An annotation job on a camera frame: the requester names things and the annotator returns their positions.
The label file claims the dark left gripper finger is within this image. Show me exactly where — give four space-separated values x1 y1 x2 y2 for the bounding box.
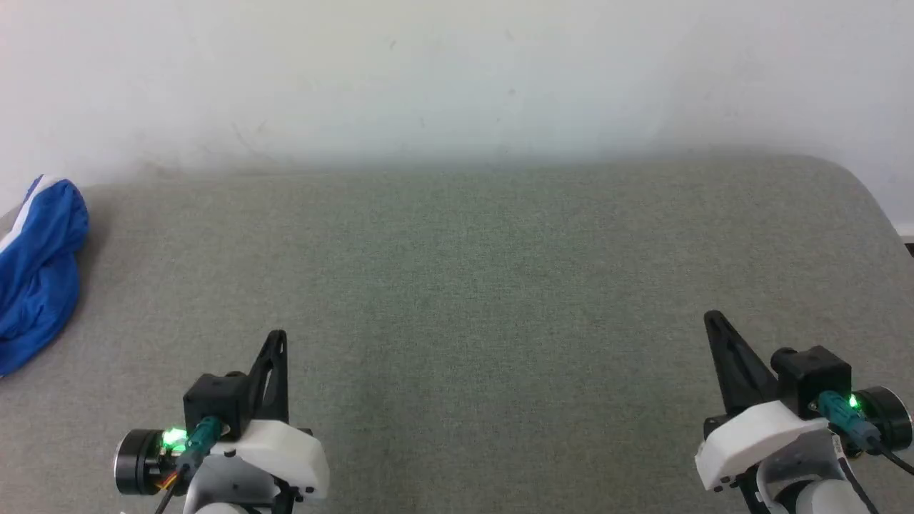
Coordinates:
245 330 289 423

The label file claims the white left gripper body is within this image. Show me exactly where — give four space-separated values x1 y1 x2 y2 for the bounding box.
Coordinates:
187 420 331 509

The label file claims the blue garment with white trim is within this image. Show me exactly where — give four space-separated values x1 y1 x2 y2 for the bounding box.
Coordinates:
0 175 90 378

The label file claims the grey-green fabric sofa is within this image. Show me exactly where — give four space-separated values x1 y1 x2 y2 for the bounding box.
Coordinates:
0 153 914 514

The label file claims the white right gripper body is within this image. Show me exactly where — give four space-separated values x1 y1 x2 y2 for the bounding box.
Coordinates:
695 400 840 493

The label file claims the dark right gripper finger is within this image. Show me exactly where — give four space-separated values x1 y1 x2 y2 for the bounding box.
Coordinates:
703 310 780 418

